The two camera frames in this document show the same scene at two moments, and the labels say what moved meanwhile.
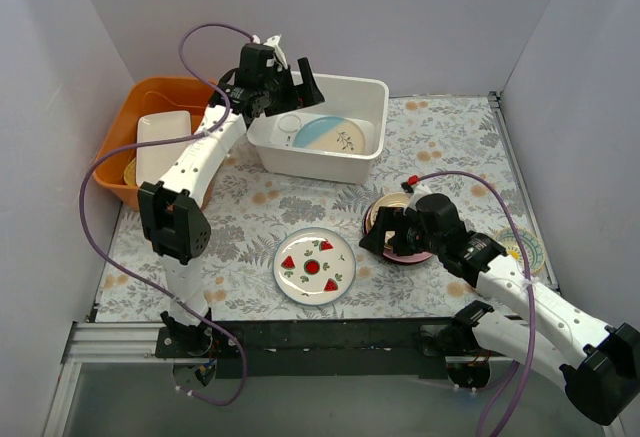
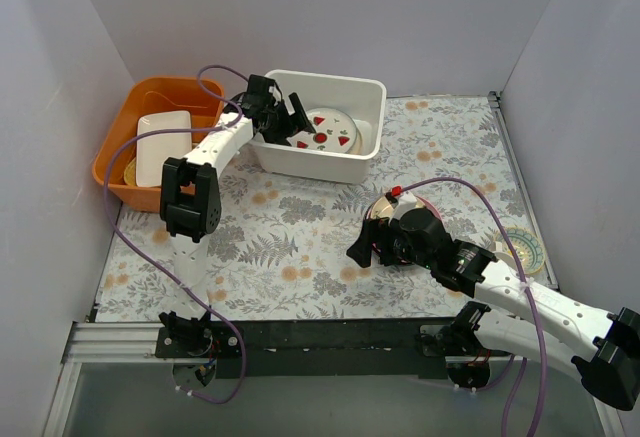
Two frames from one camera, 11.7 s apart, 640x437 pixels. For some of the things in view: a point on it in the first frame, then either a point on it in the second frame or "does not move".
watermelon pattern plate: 314,266 -> 334,131
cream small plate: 394,200 does not move
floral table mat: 288,250 does not move
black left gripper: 289,93 -> 285,120
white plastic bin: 339,140 does not move
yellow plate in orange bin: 130,173 does not move
